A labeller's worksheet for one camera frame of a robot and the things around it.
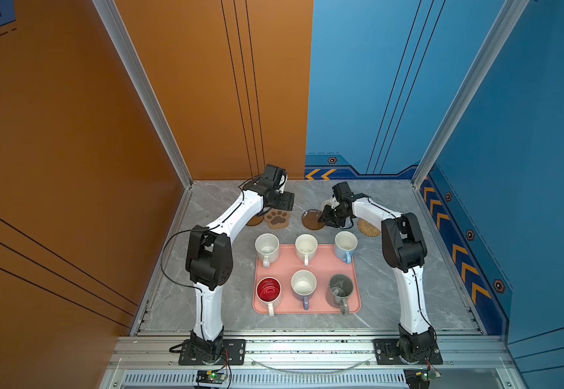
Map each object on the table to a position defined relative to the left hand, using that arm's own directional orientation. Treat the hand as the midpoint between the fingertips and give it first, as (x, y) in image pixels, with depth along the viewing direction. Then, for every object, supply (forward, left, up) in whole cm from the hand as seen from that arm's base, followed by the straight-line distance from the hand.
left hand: (286, 198), depth 94 cm
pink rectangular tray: (-22, -15, -12) cm, 29 cm away
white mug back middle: (-14, -8, -11) cm, 20 cm away
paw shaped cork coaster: (+1, +4, -15) cm, 15 cm away
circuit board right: (-55, -41, -16) cm, 71 cm away
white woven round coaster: (+10, -19, -13) cm, 25 cm away
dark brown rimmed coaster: (0, -11, -14) cm, 18 cm away
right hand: (-1, -15, -14) cm, 20 cm away
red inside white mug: (-31, +6, -13) cm, 34 cm away
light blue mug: (-14, -23, -9) cm, 28 cm away
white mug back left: (-15, +7, -13) cm, 21 cm away
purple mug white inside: (-28, -7, -14) cm, 32 cm away
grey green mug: (-31, -19, -10) cm, 38 cm away
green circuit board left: (-56, +21, -17) cm, 62 cm away
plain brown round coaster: (0, +14, -15) cm, 20 cm away
